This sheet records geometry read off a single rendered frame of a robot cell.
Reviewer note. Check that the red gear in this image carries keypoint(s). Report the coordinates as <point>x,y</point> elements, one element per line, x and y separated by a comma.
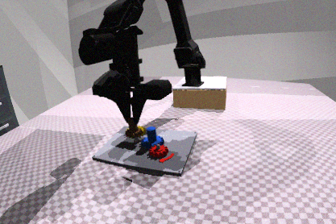
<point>158,152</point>

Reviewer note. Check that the blue gear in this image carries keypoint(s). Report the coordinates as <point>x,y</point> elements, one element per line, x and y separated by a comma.
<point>151,139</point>

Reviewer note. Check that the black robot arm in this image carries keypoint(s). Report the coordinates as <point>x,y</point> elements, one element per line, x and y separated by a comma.
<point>110,41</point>

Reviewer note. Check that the red curved arrow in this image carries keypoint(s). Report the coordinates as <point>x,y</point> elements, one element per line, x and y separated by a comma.
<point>162,160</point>

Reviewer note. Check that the brown gear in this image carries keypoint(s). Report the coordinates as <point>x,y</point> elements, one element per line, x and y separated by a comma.
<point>133,129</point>

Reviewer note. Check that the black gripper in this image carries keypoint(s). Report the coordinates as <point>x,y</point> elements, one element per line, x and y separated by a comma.
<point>152,90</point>

